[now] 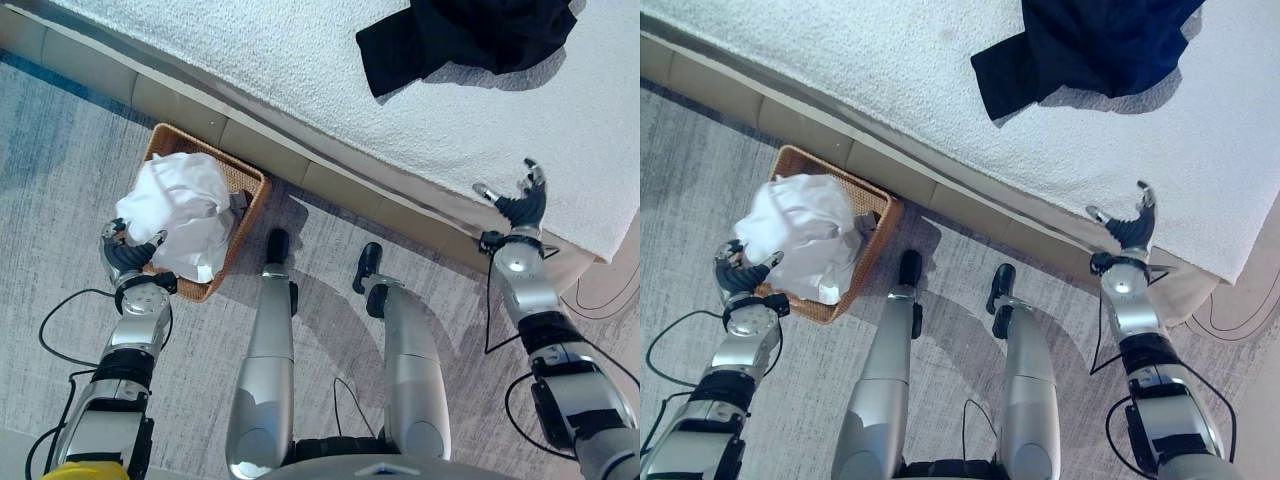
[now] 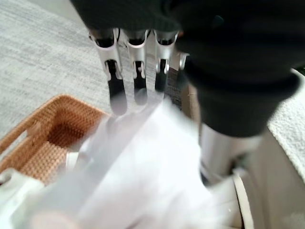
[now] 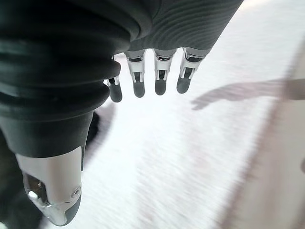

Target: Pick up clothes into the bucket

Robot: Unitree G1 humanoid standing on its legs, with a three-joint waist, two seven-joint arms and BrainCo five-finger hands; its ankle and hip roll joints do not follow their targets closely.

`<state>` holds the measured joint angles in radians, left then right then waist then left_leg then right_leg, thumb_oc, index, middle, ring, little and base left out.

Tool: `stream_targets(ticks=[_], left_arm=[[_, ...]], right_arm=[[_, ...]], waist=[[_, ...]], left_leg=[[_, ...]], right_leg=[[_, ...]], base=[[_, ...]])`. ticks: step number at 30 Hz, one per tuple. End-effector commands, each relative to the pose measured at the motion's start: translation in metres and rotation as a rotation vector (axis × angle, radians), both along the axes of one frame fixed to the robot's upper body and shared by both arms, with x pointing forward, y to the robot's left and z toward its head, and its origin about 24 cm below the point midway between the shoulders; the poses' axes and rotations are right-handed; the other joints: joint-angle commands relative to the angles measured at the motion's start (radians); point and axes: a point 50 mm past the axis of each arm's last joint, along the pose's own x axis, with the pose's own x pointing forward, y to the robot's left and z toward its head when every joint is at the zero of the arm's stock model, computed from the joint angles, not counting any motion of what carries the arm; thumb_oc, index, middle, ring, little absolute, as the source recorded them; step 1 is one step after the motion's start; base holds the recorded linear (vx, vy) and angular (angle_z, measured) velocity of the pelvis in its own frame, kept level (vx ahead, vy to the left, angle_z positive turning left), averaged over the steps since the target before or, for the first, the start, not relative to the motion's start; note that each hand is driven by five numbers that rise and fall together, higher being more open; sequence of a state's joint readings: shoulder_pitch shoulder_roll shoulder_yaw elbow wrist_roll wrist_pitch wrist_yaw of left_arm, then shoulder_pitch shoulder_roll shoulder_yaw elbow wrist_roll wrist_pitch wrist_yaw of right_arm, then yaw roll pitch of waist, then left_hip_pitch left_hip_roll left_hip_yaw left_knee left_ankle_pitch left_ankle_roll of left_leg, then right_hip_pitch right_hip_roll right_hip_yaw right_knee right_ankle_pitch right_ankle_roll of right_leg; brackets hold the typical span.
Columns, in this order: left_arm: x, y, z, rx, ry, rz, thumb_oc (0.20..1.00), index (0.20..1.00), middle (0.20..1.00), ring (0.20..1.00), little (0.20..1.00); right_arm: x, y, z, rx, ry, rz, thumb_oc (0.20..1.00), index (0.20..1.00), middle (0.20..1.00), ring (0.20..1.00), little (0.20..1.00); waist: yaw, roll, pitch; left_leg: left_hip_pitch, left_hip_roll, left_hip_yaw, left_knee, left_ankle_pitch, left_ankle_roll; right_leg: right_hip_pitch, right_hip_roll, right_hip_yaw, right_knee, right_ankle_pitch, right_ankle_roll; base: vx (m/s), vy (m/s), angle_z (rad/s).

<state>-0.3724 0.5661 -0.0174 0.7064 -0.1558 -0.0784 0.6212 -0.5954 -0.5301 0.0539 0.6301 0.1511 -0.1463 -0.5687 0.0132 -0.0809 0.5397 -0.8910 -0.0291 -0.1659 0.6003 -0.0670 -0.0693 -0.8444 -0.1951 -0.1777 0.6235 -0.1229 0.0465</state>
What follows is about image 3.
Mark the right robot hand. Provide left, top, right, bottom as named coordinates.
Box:
left=0, top=0, right=244, bottom=227

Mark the white bed sheet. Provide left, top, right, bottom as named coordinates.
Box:
left=45, top=0, right=305, bottom=229

